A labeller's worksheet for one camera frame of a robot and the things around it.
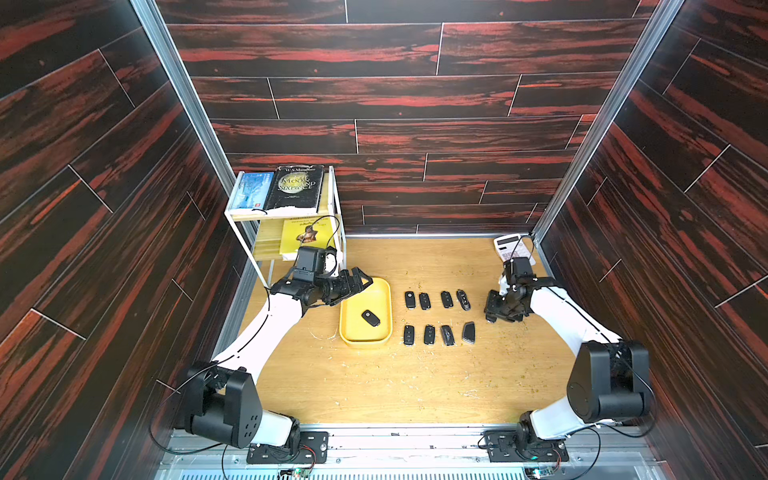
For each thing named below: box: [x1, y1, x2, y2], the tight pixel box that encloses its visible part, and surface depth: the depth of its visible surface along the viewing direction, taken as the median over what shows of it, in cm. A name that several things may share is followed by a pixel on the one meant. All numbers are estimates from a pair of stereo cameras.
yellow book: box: [280, 216, 335, 260], surface depth 98 cm
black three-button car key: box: [424, 324, 436, 345], surface depth 95 cm
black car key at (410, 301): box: [405, 291, 416, 309], surface depth 103 cm
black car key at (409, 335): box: [403, 325, 415, 345], surface depth 95 cm
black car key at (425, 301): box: [419, 292, 431, 310], surface depth 103 cm
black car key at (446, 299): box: [441, 290, 454, 309], surface depth 103 cm
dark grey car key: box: [462, 321, 476, 344], surface depth 95 cm
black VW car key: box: [361, 309, 381, 327], surface depth 98 cm
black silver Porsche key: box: [456, 288, 471, 311], surface depth 103 cm
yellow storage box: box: [339, 277, 393, 348], surface depth 98 cm
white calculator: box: [494, 234, 536, 266], surface depth 117 cm
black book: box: [264, 165, 325, 213], surface depth 88 cm
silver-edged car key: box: [440, 325, 455, 346], surface depth 93 cm
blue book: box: [232, 172, 275, 209], surface depth 88 cm
